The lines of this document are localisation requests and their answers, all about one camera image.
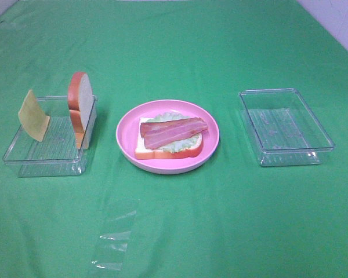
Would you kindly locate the clear plastic tray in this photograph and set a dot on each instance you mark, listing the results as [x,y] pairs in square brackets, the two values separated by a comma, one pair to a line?
[282,129]
[57,154]

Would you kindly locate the pink round plate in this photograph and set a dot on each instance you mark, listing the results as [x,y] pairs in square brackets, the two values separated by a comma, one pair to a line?
[128,129]

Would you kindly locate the upright bread slice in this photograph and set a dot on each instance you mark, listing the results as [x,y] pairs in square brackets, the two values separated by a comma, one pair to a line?
[80,103]

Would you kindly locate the white bread slice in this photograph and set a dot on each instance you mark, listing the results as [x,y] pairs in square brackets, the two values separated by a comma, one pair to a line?
[141,152]

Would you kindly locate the clear plastic wrap sheet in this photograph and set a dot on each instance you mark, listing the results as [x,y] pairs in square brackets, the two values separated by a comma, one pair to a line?
[113,238]

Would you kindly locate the bacon strip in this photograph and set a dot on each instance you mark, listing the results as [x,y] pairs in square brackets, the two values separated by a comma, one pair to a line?
[159,138]
[197,122]

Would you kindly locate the yellow cheese slice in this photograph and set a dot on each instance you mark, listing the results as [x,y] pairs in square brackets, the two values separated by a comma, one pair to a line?
[32,118]

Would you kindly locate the clear plastic right tray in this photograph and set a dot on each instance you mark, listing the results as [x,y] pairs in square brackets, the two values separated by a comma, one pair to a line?
[282,129]

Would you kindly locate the green tablecloth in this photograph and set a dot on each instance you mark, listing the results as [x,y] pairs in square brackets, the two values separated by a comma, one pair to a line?
[229,218]

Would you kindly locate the green lettuce leaf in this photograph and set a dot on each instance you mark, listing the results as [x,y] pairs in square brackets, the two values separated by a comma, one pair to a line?
[181,145]

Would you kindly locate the clear plastic left tray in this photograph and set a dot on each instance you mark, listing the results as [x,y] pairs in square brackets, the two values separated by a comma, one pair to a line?
[57,154]

